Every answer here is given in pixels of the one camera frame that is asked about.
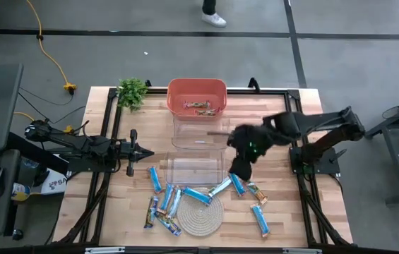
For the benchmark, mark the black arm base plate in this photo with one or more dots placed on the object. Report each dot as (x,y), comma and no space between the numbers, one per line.
(330,168)
(79,166)

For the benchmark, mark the black caster wheel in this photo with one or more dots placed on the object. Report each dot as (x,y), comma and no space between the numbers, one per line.
(17,234)

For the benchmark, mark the green artificial plant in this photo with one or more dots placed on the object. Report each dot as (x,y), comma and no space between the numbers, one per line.
(131,93)

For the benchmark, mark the salmon plastic basket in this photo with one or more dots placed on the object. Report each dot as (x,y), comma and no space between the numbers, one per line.
(185,91)

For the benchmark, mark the brown orange granola bar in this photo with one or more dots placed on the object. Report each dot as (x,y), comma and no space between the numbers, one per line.
(257,193)

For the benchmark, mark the light blue granola bar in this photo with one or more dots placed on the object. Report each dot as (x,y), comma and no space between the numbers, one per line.
(175,203)

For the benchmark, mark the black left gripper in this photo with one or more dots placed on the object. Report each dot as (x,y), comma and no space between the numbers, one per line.
(132,155)

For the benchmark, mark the person's white shoe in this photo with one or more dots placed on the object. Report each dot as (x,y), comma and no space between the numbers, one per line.
(215,20)

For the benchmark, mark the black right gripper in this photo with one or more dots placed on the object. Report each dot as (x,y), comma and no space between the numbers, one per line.
(248,146)

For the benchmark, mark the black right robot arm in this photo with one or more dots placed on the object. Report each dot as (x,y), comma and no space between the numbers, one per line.
(312,123)

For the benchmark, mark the yellow white bottle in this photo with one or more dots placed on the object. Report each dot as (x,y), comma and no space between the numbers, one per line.
(20,192)

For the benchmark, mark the silver metal bracket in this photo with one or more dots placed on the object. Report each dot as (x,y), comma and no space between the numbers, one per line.
(104,250)
(301,251)

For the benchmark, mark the silver blue granola bar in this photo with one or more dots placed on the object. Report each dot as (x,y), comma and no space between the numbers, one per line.
(220,187)

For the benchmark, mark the person's leg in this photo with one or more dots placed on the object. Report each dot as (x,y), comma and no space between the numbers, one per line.
(209,6)

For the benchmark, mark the clear plastic bin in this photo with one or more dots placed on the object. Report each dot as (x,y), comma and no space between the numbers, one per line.
(193,169)
(199,139)

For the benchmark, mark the round woven beige mat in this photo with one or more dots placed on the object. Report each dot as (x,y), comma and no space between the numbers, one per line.
(201,220)

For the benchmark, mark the white printed bag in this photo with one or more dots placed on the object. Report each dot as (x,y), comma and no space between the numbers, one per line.
(56,183)

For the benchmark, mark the black table clamp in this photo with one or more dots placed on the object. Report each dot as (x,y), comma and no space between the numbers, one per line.
(254,84)
(147,83)

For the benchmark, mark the black metal desk frame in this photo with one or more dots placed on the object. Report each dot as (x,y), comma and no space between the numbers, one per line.
(396,155)

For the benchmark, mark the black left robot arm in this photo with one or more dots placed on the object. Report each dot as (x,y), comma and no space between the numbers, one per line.
(93,150)

